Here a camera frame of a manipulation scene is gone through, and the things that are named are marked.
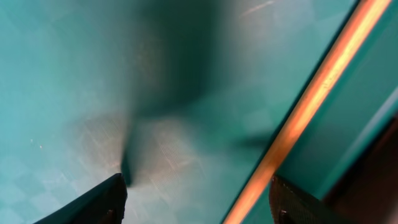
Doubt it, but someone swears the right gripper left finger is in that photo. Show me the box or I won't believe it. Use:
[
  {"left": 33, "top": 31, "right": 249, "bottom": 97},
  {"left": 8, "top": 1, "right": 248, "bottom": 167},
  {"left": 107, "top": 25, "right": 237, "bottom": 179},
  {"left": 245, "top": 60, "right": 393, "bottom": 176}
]
[{"left": 35, "top": 173, "right": 127, "bottom": 224}]

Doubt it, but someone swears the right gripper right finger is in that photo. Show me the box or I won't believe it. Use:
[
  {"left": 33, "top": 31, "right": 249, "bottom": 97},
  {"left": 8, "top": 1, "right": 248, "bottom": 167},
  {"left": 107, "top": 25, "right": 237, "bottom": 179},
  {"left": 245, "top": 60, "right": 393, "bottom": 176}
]
[{"left": 269, "top": 175, "right": 351, "bottom": 224}]

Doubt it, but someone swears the wooden chopstick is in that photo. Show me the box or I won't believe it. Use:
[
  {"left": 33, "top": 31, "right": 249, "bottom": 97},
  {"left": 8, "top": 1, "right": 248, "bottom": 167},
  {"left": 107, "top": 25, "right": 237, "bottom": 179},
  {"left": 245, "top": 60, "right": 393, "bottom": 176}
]
[{"left": 223, "top": 0, "right": 391, "bottom": 224}]

